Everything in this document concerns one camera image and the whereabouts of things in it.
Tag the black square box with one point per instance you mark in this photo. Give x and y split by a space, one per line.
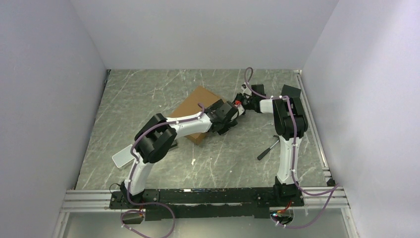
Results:
290 91

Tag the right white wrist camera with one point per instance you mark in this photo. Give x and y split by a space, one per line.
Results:
246 89

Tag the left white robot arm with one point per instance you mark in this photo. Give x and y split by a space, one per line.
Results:
155 139

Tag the silver metal tin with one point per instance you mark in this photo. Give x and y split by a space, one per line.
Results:
123 157

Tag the brown cardboard box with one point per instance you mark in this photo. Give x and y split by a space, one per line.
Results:
190 106

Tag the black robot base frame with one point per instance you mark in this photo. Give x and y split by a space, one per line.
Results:
208 202

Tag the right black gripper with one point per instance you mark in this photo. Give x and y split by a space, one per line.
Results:
239 96

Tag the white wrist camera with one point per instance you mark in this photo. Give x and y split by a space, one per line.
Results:
239 107
246 89

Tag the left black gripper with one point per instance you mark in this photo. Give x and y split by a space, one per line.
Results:
229 124

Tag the black handled claw hammer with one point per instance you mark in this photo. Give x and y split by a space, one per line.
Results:
266 151

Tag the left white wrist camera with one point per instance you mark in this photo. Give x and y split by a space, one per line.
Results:
239 107

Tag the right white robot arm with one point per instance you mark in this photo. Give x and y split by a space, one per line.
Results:
290 124

